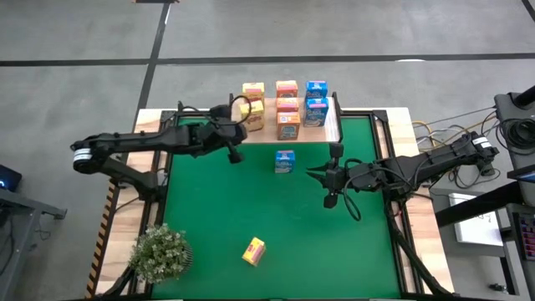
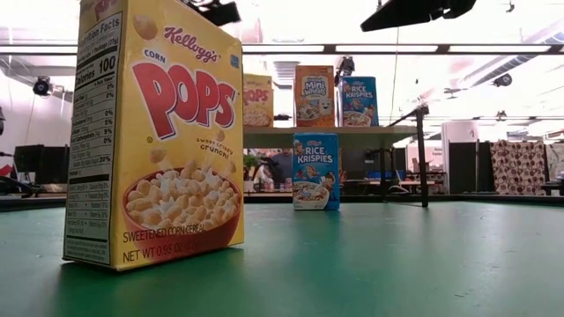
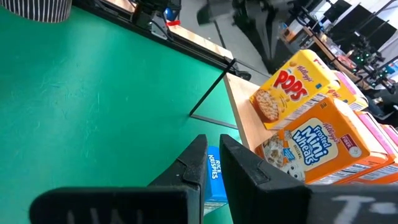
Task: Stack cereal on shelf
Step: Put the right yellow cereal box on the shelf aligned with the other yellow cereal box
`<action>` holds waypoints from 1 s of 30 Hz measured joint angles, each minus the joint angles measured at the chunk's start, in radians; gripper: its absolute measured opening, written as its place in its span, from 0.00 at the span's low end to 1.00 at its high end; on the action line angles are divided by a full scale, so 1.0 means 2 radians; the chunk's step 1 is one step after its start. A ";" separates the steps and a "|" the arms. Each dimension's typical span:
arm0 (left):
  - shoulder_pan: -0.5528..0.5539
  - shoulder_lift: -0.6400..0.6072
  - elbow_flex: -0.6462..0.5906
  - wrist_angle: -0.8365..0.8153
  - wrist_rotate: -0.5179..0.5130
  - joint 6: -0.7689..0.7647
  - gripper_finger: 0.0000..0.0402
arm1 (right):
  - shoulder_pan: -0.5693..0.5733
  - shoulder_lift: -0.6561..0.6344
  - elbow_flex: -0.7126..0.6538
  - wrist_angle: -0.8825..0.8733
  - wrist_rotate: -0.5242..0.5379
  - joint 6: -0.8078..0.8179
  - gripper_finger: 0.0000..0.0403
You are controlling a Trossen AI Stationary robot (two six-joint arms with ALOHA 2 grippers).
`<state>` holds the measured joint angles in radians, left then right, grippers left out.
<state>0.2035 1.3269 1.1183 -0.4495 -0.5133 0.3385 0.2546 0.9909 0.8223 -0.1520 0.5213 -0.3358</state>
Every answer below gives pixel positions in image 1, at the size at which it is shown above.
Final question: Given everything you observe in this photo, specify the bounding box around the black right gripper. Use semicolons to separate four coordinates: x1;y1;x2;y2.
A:
307;144;367;209

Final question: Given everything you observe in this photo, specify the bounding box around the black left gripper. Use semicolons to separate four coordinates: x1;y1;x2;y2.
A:
204;105;248;165

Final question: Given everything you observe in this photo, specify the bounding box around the yellow Corn Pops cereal box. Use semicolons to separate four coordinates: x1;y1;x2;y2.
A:
238;99;266;133
241;237;268;268
242;81;266;101

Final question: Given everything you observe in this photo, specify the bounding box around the orange Frosted Mini-Wheats cereal box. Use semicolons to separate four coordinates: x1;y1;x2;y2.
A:
276;97;300;114
275;79;299;99
276;111;302;141

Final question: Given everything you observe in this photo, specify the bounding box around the blue Rice Krispies cereal box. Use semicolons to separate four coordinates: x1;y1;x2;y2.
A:
303;97;330;128
304;80;329;100
274;150;297;175

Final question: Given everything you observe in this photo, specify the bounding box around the wooden shelf with black legs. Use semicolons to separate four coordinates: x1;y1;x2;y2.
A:
227;91;345;145

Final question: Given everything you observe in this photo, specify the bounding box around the green table mat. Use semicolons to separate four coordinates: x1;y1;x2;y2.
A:
150;116;402;300

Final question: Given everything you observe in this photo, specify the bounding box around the potted plant in striped pot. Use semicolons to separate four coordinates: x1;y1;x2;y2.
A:
128;223;195;285

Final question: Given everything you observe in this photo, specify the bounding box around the black metal beam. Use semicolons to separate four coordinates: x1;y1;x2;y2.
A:
434;181;527;229

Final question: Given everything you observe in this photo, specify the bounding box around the white paper sheet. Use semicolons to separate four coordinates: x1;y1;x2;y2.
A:
448;191;505;247

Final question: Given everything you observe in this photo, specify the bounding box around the yellow black caution tape strip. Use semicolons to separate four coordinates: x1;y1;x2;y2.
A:
85;162;122;298

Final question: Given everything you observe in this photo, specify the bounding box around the black equipment stand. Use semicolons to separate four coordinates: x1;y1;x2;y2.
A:
494;85;535;168

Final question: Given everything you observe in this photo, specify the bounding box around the dark tablet screen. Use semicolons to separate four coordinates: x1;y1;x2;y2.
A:
507;164;535;184

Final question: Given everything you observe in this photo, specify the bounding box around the colourful keypad panel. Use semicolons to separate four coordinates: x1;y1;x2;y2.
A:
517;211;535;263

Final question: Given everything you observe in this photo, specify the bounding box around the dark grey metal desk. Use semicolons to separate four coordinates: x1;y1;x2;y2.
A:
0;186;68;293

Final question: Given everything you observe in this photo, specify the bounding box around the black device with blue light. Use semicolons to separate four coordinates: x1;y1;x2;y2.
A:
0;164;23;192

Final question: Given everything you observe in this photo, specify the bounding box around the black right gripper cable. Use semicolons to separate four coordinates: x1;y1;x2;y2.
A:
341;157;380;222

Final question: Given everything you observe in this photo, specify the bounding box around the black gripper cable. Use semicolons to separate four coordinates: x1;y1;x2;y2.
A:
178;94;252;126
341;157;380;222

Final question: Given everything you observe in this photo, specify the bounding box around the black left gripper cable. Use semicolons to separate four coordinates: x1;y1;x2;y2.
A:
178;94;252;126

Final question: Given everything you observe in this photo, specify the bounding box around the black metal table frame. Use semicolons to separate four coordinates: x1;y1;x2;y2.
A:
87;99;452;301

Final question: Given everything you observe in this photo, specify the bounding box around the coiled black cable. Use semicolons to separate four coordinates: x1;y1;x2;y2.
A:
499;118;535;154

